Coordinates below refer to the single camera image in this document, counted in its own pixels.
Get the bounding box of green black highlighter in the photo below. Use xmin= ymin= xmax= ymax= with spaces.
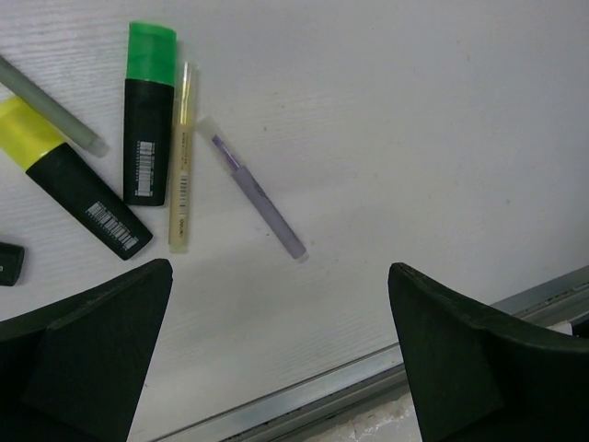
xmin=122 ymin=21 xmax=178 ymax=206

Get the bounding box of blue black highlighter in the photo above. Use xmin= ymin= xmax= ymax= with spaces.
xmin=0 ymin=242 xmax=25 ymax=286

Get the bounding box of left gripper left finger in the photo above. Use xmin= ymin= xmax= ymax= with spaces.
xmin=1 ymin=259 xmax=173 ymax=441

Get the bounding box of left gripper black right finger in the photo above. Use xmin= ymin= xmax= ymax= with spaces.
xmin=388 ymin=262 xmax=588 ymax=441

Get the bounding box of yellow black highlighter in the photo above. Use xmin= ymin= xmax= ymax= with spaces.
xmin=1 ymin=96 xmax=153 ymax=261

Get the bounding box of pale yellow gel pen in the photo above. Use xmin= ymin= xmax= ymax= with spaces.
xmin=168 ymin=62 xmax=198 ymax=253

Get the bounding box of purple gel pen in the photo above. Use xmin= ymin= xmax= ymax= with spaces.
xmin=196 ymin=116 xmax=308 ymax=262

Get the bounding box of grey clear pen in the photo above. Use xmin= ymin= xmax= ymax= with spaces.
xmin=1 ymin=57 xmax=109 ymax=157

